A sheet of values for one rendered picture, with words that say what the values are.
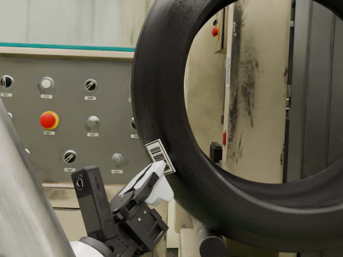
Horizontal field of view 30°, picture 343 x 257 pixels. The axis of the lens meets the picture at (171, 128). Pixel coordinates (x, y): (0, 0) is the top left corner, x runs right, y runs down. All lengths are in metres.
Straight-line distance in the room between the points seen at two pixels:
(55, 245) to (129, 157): 1.08
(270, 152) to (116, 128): 0.50
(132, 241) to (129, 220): 0.03
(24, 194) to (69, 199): 1.07
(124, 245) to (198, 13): 0.39
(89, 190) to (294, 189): 0.54
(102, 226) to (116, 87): 0.87
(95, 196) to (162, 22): 0.31
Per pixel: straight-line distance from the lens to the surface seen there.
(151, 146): 1.07
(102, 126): 1.77
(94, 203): 0.95
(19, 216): 0.69
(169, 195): 1.03
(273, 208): 1.07
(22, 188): 0.69
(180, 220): 1.43
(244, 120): 1.44
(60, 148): 1.79
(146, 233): 0.97
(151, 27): 1.08
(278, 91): 1.45
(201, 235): 1.13
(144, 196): 0.97
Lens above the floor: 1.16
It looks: 3 degrees down
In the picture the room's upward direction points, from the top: 2 degrees clockwise
